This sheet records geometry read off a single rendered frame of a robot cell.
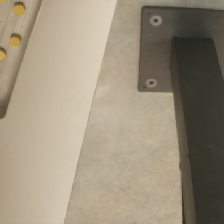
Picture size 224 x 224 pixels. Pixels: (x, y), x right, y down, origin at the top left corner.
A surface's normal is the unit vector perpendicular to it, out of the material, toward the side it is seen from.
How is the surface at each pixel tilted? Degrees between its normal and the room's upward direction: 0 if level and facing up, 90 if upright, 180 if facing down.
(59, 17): 0
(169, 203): 0
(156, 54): 0
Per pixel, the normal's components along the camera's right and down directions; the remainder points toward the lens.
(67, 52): -0.02, 0.67
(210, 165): 0.01, -0.74
